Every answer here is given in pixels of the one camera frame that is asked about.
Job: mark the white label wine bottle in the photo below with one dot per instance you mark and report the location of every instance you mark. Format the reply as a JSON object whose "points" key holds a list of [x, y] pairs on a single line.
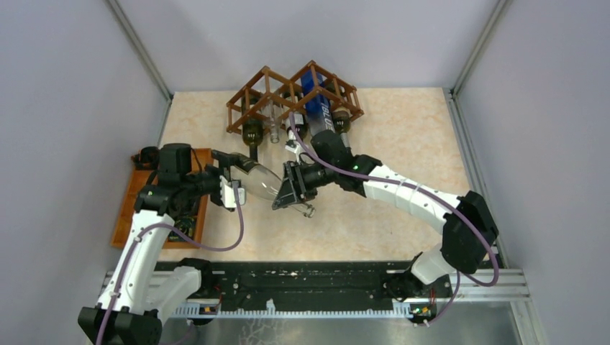
{"points": [[301, 126]]}

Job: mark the blue square glass bottle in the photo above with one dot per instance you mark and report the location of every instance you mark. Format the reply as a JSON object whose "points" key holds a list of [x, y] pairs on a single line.
{"points": [[318, 112]]}

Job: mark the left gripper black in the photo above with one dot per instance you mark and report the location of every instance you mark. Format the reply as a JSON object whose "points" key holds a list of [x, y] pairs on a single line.
{"points": [[226, 160]]}

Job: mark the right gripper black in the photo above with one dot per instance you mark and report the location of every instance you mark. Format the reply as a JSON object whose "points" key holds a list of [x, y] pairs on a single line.
{"points": [[293, 188]]}

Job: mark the white toothed cable strip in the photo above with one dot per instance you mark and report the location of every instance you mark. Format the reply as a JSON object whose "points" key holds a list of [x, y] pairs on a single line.
{"points": [[195, 310]]}

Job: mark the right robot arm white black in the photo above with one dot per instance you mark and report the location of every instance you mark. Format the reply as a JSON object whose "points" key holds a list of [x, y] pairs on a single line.
{"points": [[464, 222]]}

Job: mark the dark green wine bottle left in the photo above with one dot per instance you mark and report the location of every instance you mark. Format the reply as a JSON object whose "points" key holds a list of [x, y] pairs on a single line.
{"points": [[252, 128]]}

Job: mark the brown wooden wine rack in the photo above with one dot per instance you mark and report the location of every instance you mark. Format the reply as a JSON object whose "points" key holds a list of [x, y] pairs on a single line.
{"points": [[267, 84]]}

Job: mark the small clear glass bottle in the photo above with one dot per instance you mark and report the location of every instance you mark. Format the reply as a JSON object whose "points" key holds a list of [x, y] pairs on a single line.
{"points": [[274, 124]]}

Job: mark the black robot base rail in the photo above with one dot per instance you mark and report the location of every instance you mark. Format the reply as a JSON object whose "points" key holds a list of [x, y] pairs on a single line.
{"points": [[315, 286]]}

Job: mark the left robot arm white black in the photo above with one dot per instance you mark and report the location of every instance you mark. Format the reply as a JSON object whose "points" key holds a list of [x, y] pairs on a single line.
{"points": [[127, 311]]}

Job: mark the brown label wine bottle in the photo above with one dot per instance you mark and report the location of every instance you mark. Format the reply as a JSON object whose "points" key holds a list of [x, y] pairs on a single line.
{"points": [[341, 117]]}

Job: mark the black patterned coaster in tray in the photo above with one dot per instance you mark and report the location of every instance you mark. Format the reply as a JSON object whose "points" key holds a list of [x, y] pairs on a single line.
{"points": [[187, 226]]}

